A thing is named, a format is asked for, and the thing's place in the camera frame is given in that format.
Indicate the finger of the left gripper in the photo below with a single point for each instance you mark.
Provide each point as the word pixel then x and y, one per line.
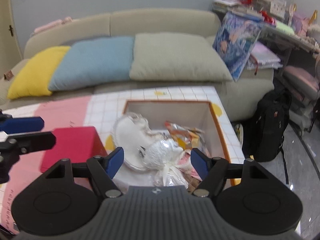
pixel 30 142
pixel 22 125

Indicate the cream door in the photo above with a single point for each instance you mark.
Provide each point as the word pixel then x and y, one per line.
pixel 10 52

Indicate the orange cardboard box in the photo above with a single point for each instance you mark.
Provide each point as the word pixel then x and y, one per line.
pixel 193 114

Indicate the pink office chair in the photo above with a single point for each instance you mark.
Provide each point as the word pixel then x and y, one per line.
pixel 304 87

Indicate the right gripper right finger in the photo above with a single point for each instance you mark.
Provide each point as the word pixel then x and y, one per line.
pixel 212 171

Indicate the pink white crochet pouch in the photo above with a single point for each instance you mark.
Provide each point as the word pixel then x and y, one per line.
pixel 185 165

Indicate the brown plush dog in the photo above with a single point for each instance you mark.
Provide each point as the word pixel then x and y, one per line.
pixel 192 183

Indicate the blue anime print pillow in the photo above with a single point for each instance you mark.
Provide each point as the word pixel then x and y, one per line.
pixel 235 40

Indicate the beige fabric sofa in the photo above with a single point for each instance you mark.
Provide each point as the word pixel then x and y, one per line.
pixel 239 98

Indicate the cluttered desk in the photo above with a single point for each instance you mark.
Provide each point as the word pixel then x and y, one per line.
pixel 281 26

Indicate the grey-green cushion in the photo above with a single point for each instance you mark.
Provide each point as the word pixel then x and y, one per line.
pixel 176 57

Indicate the silver foil bundle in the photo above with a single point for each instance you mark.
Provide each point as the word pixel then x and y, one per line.
pixel 163 156

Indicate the checked pink tablecloth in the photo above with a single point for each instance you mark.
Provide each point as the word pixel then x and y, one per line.
pixel 101 111

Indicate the yellow cushion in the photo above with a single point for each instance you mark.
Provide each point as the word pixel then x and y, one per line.
pixel 34 78

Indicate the red cube container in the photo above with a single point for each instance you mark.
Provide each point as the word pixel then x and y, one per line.
pixel 76 144

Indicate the black backpack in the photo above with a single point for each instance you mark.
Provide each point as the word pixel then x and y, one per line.
pixel 264 131

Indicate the cream drawstring cloth bag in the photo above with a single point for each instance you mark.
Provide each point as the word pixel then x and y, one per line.
pixel 131 132

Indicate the pink plush on sofa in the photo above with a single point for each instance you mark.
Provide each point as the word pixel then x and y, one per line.
pixel 51 25

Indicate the blue cushion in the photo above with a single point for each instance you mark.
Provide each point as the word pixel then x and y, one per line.
pixel 94 62

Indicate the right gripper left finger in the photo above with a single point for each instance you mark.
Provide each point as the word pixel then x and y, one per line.
pixel 102 170

